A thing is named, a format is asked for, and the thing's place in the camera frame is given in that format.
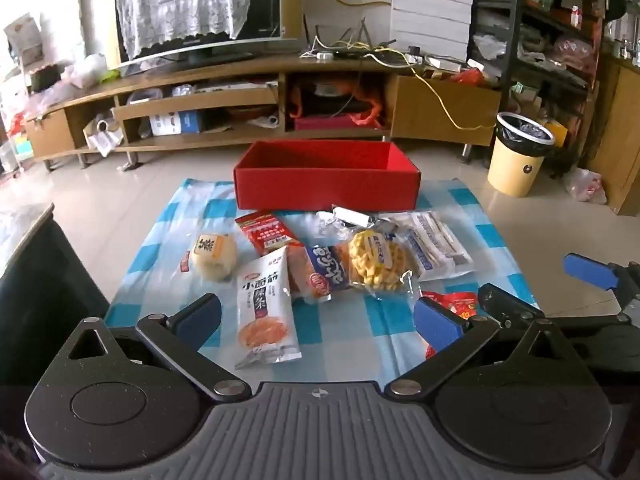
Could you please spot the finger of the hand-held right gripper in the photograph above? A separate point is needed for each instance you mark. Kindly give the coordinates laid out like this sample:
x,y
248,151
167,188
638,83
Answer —
x,y
505,302
590,270

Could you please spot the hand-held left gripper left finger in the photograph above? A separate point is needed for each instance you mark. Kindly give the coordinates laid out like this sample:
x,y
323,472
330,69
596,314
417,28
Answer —
x,y
200,317

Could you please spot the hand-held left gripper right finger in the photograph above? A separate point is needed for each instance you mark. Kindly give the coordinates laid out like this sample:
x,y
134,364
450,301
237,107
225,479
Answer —
x,y
437,327

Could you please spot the round bun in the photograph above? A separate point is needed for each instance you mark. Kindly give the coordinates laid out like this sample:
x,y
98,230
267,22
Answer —
x,y
212,260

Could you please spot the white spicy strip packet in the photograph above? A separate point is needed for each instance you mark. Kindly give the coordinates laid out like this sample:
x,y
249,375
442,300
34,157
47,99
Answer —
x,y
265,305

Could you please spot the yellow waffle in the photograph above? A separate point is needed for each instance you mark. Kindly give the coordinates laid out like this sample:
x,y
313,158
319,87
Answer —
x,y
372,265

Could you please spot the blue orange sausage packet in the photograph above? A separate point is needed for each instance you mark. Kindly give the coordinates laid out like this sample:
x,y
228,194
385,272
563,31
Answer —
x,y
320,272

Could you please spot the silver snack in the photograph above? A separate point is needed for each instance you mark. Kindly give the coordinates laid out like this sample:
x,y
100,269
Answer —
x,y
350,217

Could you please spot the red cardboard box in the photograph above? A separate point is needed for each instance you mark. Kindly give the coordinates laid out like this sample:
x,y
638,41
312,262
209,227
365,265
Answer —
x,y
325,190

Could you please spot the small red snack packet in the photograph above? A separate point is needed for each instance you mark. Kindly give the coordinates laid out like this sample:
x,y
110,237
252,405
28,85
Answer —
x,y
457,304

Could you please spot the white biscuit packet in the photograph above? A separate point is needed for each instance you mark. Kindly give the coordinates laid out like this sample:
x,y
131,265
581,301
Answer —
x,y
435,247

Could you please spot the white plastic bag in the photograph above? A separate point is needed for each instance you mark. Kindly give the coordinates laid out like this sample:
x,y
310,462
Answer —
x,y
585,185

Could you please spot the blue white checked cloth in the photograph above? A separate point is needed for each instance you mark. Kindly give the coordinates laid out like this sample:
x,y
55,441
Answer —
x,y
350,320

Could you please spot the yellow trash bin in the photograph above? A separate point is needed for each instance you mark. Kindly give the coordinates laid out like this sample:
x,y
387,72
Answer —
x,y
515,170

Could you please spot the wooden cabinet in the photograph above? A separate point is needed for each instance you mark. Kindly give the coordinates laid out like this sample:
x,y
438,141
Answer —
x,y
620,135

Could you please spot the dark cabinet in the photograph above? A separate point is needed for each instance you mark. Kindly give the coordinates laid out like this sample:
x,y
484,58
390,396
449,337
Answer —
x,y
40,285

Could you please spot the blue white carton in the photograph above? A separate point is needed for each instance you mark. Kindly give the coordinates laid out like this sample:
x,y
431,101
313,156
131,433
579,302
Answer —
x,y
180,122

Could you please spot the white paper bag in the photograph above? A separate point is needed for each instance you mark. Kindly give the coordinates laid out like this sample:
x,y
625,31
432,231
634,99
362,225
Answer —
x,y
102,135

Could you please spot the red plastic bag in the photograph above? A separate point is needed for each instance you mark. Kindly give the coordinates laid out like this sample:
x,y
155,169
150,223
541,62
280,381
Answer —
x,y
465,76

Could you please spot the flat red box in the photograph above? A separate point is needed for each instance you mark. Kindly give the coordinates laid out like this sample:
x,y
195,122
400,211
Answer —
x,y
325,122

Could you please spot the orange plastic bag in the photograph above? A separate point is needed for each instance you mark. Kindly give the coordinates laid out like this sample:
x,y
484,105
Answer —
x,y
367,105

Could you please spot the black shelf rack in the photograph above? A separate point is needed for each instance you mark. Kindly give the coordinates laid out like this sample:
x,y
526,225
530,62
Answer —
x,y
510,35

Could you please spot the wooden television stand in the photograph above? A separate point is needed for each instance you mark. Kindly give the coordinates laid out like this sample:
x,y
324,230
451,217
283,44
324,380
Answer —
x,y
200,67

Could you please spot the plastic storage drawers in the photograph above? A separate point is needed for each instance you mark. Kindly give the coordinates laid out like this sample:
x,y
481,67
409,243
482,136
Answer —
x,y
10,150

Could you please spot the white power strip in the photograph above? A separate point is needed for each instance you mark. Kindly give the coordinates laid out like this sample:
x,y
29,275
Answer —
x,y
320,54

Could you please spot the stack of white boxes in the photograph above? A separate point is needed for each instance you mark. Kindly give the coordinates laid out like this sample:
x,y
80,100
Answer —
x,y
430,10

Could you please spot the white lace cloth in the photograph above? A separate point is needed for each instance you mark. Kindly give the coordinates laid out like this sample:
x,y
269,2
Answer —
x,y
175,5

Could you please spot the flat screen television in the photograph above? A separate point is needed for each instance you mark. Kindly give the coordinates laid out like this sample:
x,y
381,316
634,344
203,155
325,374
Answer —
x,y
267,0

